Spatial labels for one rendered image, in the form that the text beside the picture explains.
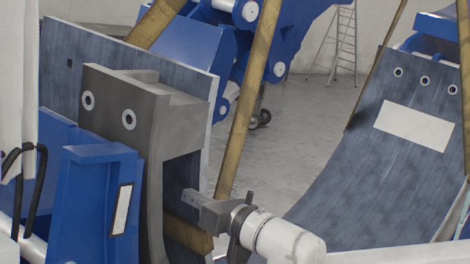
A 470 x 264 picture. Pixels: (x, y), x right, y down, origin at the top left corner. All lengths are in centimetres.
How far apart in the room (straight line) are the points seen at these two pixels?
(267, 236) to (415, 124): 226
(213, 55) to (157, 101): 303
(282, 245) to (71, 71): 94
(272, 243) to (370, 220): 204
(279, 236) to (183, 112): 41
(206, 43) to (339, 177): 148
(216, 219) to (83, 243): 34
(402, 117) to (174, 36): 182
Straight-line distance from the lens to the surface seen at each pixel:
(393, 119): 370
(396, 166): 361
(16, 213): 172
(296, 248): 144
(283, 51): 527
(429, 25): 424
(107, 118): 177
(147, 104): 166
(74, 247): 168
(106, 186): 166
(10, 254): 164
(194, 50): 476
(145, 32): 229
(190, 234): 195
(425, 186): 353
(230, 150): 194
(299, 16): 533
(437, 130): 361
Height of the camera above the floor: 258
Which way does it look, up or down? 14 degrees down
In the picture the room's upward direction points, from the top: 13 degrees clockwise
